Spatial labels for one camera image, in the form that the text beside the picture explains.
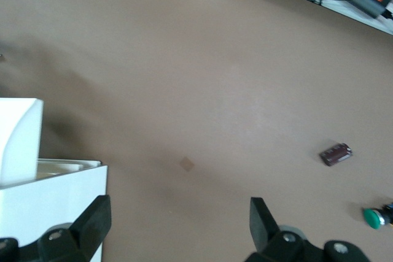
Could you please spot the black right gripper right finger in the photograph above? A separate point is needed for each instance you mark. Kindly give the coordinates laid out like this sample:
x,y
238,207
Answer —
x,y
267,240

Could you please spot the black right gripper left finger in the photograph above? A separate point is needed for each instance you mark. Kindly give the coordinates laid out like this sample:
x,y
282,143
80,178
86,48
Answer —
x,y
89,228

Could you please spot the white drawer cabinet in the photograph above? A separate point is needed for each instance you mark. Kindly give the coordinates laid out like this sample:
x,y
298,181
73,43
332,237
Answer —
x,y
46,200

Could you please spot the green mushroom push button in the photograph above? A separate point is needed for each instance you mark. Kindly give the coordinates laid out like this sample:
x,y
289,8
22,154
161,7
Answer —
x,y
373,217

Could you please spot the dark red cylindrical capacitor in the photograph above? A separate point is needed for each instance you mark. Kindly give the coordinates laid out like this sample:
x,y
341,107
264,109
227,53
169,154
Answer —
x,y
336,154

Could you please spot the brown tape patch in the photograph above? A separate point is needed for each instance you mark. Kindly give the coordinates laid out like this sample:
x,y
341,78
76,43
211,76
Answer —
x,y
188,164

